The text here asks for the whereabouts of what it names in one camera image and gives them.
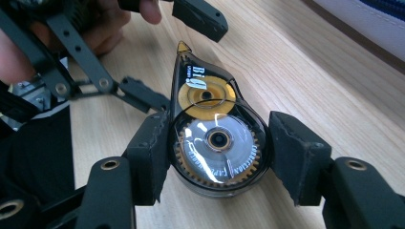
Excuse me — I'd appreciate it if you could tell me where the dark cloth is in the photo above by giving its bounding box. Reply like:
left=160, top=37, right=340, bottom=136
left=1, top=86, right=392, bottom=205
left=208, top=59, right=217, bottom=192
left=0, top=105, right=76, bottom=206

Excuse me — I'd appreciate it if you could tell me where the black correction tape dispenser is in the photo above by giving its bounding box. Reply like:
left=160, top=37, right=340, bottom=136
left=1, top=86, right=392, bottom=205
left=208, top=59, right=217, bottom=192
left=167, top=40, right=274, bottom=199

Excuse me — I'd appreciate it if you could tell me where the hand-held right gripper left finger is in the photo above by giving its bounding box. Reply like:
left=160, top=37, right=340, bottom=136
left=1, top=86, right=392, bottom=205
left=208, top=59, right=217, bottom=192
left=121, top=110, right=172, bottom=206

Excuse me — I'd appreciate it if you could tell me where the white fabric with blue zipper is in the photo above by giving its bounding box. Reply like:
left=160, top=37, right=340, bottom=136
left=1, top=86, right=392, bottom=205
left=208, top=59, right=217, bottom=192
left=313, top=0, right=405, bottom=63

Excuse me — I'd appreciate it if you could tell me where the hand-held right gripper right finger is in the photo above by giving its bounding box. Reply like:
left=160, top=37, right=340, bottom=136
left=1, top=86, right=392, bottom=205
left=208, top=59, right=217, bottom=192
left=267, top=110, right=334, bottom=207

